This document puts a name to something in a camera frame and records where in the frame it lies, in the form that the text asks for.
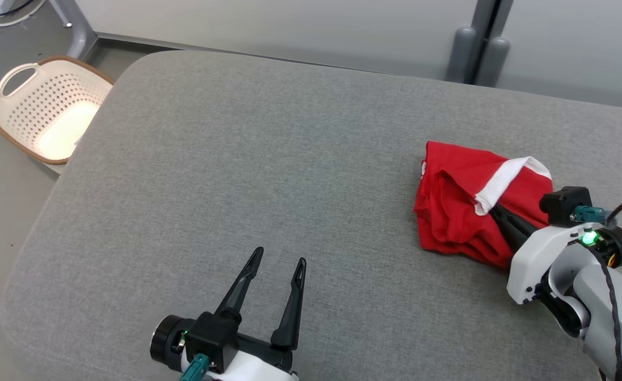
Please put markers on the cream perforated laundry basket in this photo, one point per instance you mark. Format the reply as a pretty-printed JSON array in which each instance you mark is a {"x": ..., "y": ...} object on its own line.
[{"x": 52, "y": 100}]

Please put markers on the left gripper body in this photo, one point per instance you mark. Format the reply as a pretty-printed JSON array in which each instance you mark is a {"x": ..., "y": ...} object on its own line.
[{"x": 263, "y": 354}]

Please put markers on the grey metal frame leg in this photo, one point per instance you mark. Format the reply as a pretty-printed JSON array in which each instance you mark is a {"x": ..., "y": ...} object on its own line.
[{"x": 75, "y": 26}]

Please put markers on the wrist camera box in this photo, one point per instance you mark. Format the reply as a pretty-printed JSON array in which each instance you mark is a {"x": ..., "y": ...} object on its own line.
[
  {"x": 562, "y": 203},
  {"x": 213, "y": 338}
]

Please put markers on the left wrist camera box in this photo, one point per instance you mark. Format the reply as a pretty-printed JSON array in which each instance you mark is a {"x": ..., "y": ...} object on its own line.
[{"x": 213, "y": 338}]

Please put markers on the grey partition post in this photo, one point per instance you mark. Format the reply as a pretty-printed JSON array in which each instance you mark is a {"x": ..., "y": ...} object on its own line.
[
  {"x": 493, "y": 61},
  {"x": 462, "y": 53}
]

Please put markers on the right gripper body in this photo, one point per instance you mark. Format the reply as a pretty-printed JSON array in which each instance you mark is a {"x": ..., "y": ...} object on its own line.
[{"x": 528, "y": 264}]

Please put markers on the grey partition base rail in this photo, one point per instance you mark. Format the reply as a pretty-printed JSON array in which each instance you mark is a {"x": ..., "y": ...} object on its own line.
[{"x": 126, "y": 39}]

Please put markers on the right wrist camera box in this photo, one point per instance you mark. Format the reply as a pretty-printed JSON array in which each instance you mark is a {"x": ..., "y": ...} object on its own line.
[{"x": 562, "y": 203}]

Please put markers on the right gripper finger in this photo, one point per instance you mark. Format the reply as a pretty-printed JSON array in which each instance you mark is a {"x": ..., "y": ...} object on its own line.
[
  {"x": 514, "y": 241},
  {"x": 517, "y": 222}
]

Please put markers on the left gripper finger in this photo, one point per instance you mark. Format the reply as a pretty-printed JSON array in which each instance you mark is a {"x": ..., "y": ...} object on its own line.
[
  {"x": 292, "y": 312},
  {"x": 242, "y": 286}
]

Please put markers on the red white-striped shorts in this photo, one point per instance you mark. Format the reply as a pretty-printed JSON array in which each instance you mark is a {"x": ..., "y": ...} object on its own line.
[{"x": 448, "y": 211}]

